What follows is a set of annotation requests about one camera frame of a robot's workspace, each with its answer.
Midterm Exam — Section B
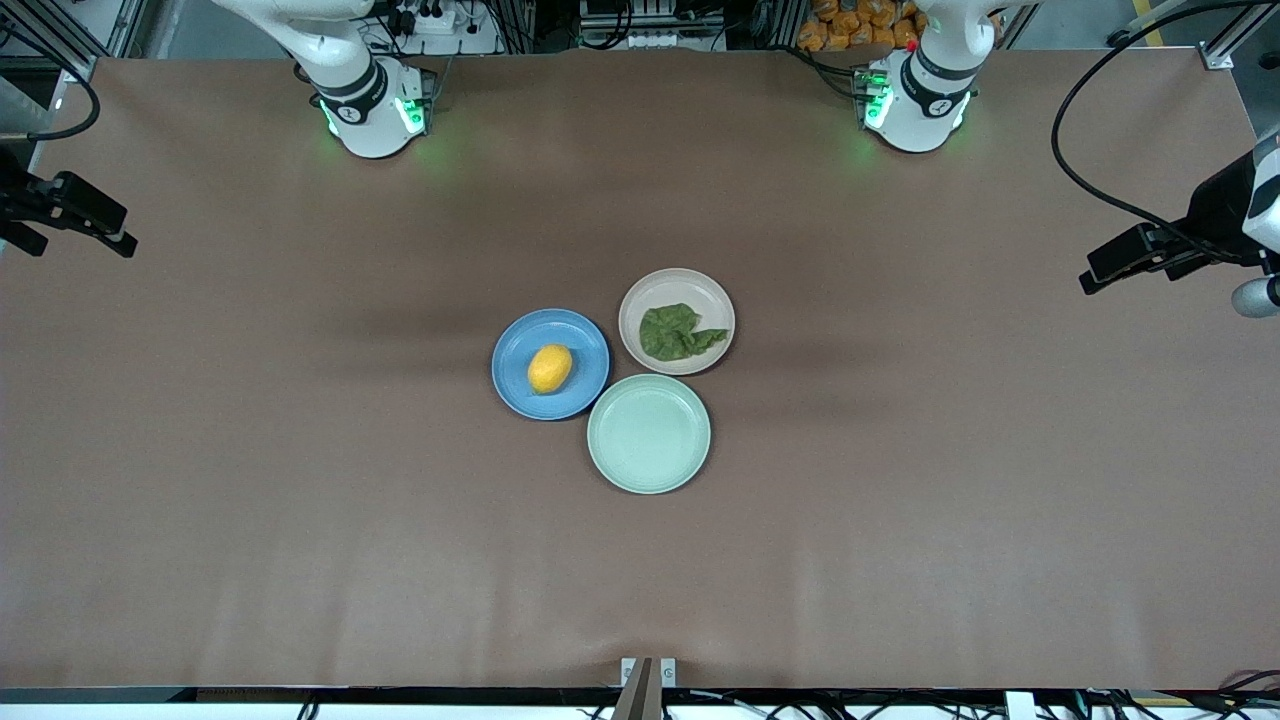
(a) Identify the white power strip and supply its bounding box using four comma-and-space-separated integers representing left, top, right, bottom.
384, 0, 458, 37

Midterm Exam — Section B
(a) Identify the bag of orange items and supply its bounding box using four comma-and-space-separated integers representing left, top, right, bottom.
796, 0, 923, 53

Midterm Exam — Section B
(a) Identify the blue plate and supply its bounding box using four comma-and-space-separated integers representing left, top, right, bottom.
491, 308, 612, 422

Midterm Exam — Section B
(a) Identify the white electronics box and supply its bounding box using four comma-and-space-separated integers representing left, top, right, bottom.
578, 0, 727, 51

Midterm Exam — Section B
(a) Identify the beige plate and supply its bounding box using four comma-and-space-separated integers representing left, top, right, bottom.
618, 268, 737, 377

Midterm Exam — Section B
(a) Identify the yellow lemon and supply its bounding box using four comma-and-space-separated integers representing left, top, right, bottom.
527, 344, 575, 396

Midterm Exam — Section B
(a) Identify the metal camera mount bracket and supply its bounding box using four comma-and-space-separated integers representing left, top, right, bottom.
612, 656, 678, 720

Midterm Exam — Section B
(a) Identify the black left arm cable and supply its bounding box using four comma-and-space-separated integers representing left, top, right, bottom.
1050, 0, 1280, 265

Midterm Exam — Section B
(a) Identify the light green plate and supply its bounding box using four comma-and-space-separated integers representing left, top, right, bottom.
586, 374, 713, 496

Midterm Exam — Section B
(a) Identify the aluminium frame profile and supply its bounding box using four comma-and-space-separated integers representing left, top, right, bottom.
1200, 0, 1280, 71
0, 0, 113, 83

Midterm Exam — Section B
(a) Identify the green lettuce leaf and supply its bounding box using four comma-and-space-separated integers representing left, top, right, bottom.
639, 303, 731, 363

